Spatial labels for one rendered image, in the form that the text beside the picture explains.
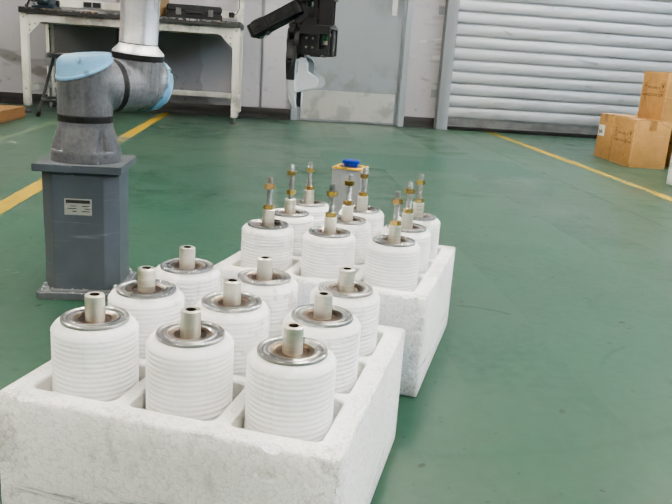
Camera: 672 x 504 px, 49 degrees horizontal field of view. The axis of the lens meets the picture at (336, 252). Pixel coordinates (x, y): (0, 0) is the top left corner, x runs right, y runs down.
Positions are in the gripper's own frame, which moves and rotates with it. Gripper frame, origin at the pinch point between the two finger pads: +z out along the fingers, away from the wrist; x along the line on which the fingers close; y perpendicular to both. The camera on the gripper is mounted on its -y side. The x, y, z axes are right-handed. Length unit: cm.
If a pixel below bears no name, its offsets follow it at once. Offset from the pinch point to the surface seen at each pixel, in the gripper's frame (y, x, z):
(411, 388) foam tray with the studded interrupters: 29, -22, 46
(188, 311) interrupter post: 8, -68, 19
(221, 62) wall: -190, 474, 0
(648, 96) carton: 137, 377, 1
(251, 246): -1.9, -16.6, 25.3
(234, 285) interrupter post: 9, -56, 20
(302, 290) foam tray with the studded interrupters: 8.9, -20.5, 31.0
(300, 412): 22, -72, 27
